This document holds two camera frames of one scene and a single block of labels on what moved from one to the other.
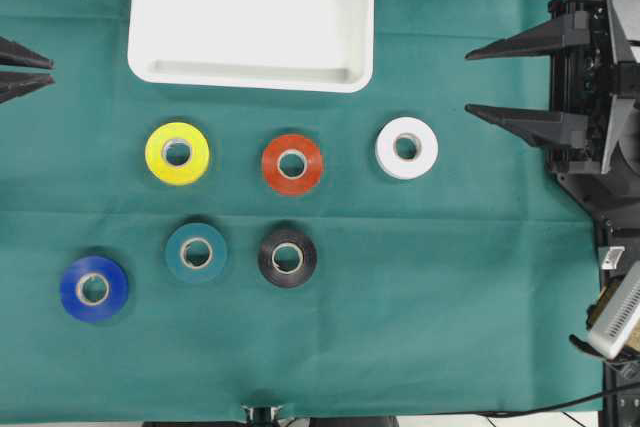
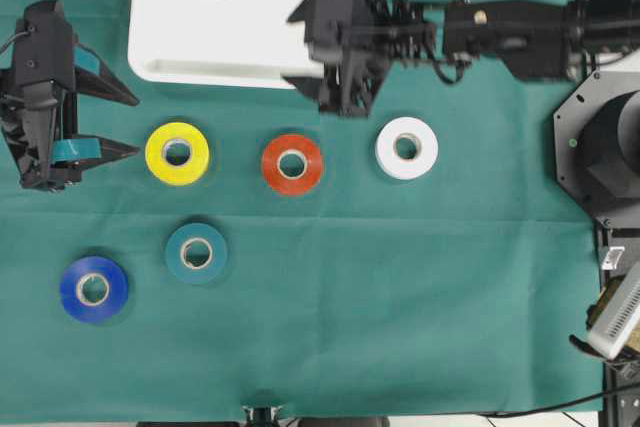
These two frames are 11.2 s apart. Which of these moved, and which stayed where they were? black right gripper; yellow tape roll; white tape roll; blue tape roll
Moved: black right gripper
Stayed: white tape roll; blue tape roll; yellow tape roll
